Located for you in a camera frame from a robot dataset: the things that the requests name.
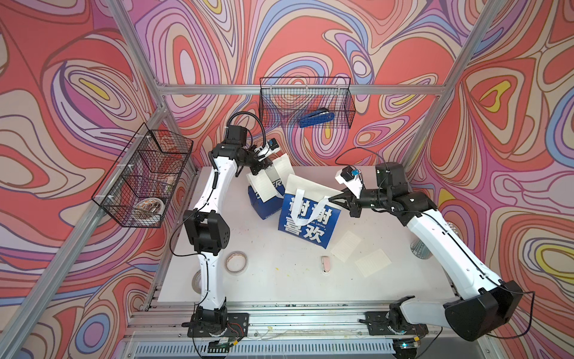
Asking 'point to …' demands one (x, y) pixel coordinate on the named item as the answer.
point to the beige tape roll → (235, 262)
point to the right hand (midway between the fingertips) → (332, 203)
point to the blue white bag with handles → (280, 173)
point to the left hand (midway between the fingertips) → (270, 160)
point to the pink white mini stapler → (326, 264)
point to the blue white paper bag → (307, 212)
